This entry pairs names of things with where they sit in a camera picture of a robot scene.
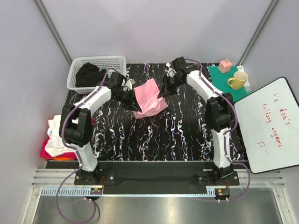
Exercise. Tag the orange folded t shirt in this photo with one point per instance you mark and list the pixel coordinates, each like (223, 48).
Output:
(61, 158)

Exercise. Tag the white whiteboard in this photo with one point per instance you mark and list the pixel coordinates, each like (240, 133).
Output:
(269, 122)

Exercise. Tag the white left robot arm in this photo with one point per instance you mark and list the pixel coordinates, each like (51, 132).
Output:
(76, 129)

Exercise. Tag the magenta folded t shirt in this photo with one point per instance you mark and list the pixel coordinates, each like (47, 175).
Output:
(46, 156)

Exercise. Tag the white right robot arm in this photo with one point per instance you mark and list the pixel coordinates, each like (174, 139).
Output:
(220, 115)

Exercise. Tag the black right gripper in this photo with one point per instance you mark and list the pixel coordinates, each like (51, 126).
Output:
(166, 89)

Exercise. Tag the pink cube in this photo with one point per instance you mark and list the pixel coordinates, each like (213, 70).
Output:
(224, 66)

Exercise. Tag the pink t shirt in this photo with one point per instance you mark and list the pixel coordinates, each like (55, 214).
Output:
(147, 98)

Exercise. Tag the black t shirt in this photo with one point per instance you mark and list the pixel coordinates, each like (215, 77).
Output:
(89, 75)

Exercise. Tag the white folded t shirt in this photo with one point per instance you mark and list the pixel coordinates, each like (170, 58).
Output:
(55, 146)

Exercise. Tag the yellow mug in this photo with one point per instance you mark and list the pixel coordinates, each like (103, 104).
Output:
(238, 80)

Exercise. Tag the green cutting mat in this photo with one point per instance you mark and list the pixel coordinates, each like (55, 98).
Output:
(220, 81)

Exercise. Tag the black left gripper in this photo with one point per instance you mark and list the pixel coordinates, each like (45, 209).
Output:
(130, 104)

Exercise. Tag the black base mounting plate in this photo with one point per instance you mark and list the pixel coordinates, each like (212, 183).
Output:
(214, 176)

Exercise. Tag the white plastic basket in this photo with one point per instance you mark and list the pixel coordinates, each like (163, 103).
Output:
(102, 62)

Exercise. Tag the white slotted cable duct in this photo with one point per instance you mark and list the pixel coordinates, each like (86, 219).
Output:
(93, 192)

